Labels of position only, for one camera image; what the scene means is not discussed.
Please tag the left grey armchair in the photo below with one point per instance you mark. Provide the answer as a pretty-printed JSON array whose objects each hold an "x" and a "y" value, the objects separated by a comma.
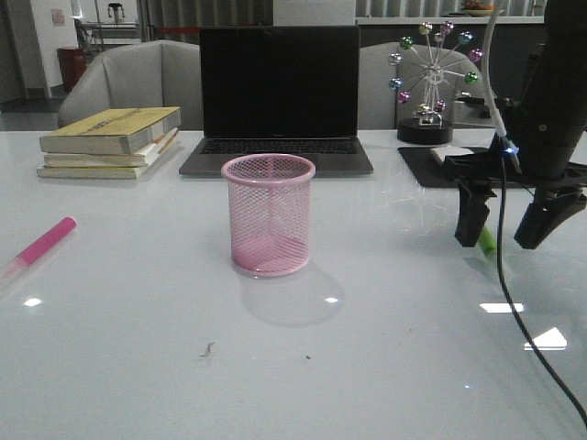
[{"x": 157, "y": 73}]

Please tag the middle cream book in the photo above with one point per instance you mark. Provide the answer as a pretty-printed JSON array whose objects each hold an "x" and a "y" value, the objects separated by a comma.
[{"x": 144, "y": 157}]

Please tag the grey laptop computer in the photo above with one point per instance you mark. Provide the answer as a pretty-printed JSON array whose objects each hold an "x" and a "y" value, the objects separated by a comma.
[{"x": 291, "y": 90}]

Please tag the white computer mouse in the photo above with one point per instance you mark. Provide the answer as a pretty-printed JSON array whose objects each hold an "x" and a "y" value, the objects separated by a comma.
[{"x": 439, "y": 154}]

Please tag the pink highlighter pen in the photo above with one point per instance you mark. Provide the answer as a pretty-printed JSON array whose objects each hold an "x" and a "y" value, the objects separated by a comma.
[{"x": 34, "y": 251}]

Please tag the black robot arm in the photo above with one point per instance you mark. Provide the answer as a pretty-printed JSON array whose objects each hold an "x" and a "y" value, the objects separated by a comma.
[{"x": 561, "y": 67}]

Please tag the bottom cream book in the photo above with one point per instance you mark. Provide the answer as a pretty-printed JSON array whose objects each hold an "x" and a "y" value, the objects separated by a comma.
[{"x": 110, "y": 173}]

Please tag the top yellow book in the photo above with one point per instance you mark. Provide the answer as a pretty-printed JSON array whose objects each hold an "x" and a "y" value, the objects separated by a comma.
[{"x": 113, "y": 131}]

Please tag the right grey armchair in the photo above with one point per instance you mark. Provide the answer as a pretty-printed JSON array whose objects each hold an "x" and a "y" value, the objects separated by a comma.
[{"x": 380, "y": 91}]

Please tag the white box behind laptop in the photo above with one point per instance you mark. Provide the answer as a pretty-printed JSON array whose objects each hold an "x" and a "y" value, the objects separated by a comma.
[{"x": 313, "y": 12}]

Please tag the pink mesh pen holder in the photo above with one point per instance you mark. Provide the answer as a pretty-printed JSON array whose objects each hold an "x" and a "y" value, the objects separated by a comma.
[{"x": 269, "y": 210}]

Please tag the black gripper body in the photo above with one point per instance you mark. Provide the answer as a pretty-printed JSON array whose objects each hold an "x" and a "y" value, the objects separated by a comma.
[{"x": 541, "y": 136}]

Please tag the cream book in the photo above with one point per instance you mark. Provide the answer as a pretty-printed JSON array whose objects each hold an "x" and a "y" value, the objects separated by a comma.
[
  {"x": 144, "y": 157},
  {"x": 110, "y": 173}
]

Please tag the fruit bowl on counter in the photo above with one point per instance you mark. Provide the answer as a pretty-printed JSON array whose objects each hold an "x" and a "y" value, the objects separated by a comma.
[{"x": 476, "y": 8}]

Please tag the black mouse pad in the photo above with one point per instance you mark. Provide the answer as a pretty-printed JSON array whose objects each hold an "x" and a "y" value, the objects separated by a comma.
[{"x": 428, "y": 172}]

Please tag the grey armchair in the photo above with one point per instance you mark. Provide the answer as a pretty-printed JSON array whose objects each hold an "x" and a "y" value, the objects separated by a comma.
[
  {"x": 157, "y": 73},
  {"x": 380, "y": 91}
]

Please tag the green highlighter pen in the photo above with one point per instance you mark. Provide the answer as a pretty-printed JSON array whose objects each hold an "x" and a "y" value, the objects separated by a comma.
[{"x": 486, "y": 242}]

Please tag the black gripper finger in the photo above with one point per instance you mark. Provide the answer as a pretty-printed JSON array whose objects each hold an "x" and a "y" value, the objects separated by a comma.
[
  {"x": 473, "y": 211},
  {"x": 548, "y": 210}
]

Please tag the ferris wheel desk ornament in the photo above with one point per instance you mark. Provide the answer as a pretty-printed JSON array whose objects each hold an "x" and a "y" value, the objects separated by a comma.
[{"x": 429, "y": 78}]

